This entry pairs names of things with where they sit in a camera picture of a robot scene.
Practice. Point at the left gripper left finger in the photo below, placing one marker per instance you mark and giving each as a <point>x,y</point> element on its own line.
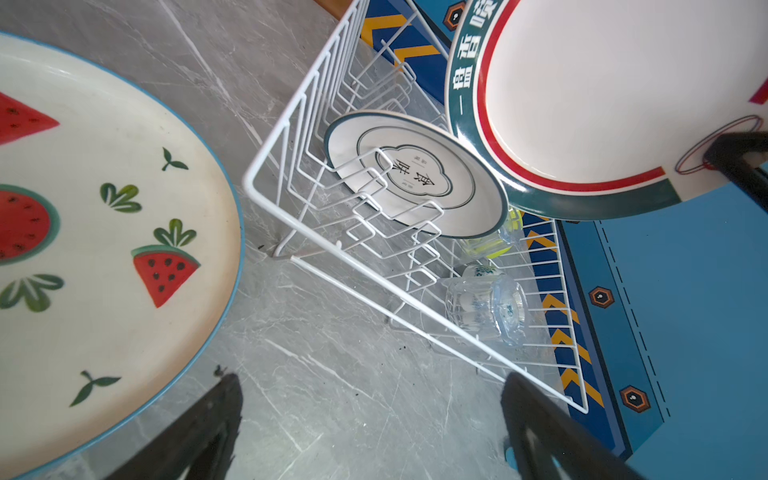
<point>199,444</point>

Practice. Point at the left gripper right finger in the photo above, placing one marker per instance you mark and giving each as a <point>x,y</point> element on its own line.
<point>547,443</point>

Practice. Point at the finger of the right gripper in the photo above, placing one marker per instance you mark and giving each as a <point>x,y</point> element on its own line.
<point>738,156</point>

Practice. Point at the white plate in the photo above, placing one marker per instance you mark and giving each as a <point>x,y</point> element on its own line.
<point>416,173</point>
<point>595,110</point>

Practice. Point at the watermelon pattern plate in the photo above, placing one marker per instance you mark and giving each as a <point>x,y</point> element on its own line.
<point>121,250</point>

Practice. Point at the white wire dish rack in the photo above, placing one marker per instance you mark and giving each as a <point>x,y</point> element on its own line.
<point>343,238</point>

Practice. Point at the clear glass cup near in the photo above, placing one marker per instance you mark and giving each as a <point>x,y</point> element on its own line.
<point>491,307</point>

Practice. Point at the blue white porcelain bowl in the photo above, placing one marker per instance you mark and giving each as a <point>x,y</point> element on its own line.
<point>480,270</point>

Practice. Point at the lime green bowl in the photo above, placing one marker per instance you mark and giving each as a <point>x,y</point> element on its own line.
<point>497,243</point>

